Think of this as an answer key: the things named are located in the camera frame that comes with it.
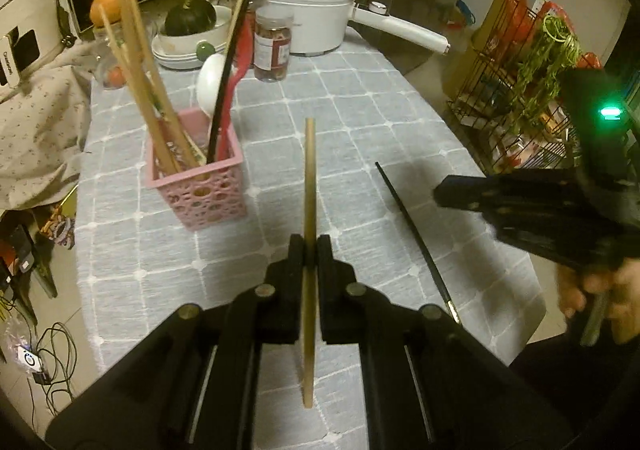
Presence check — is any person's right hand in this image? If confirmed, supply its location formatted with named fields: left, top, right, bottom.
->
left=557, top=260, right=640, bottom=346

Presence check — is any printed wooden chopstick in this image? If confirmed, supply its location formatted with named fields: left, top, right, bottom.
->
left=124, top=0, right=206, bottom=165

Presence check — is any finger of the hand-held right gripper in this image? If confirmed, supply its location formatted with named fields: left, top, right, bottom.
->
left=492, top=210, right=603, bottom=265
left=432, top=169, right=583, bottom=218

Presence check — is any green pumpkin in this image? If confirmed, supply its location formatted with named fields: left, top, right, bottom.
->
left=164, top=0, right=217, bottom=37

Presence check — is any white electric cooking pot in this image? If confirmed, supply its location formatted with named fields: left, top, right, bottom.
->
left=240, top=0, right=451, bottom=56

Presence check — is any black wire rack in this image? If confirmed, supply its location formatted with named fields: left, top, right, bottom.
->
left=447, top=0, right=601, bottom=175

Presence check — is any white plastic spoon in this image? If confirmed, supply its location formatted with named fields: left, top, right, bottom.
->
left=196, top=52, right=229, bottom=121

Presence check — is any patterned cardboard box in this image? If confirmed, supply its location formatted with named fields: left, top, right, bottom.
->
left=42, top=190, right=78, bottom=251

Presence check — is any black chopstick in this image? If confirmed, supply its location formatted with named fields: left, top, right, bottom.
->
left=206, top=0, right=273, bottom=165
left=375, top=161, right=463, bottom=325

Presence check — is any stack of white bowls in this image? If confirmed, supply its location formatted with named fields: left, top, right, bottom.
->
left=151, top=4, right=236, bottom=70

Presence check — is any black cable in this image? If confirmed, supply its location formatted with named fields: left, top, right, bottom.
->
left=30, top=322, right=76, bottom=416

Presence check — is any clear glass jar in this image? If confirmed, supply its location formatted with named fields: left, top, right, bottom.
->
left=92, top=22, right=133, bottom=90

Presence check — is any floral beige cloth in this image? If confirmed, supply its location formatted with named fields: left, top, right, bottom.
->
left=0, top=42, right=93, bottom=211

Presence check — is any large orange fruit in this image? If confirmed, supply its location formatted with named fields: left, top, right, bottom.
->
left=90, top=0, right=126, bottom=25

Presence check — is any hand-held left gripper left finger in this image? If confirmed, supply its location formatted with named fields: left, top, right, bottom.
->
left=45, top=234, right=307, bottom=450

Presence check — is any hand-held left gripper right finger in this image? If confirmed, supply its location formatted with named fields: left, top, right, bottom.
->
left=316, top=235, right=576, bottom=450

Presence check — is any brown cardboard box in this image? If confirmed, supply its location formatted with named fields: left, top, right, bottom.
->
left=442, top=0, right=506, bottom=90

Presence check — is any pink perforated plastic basket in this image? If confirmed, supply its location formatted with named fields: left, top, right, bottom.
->
left=144, top=107, right=248, bottom=231

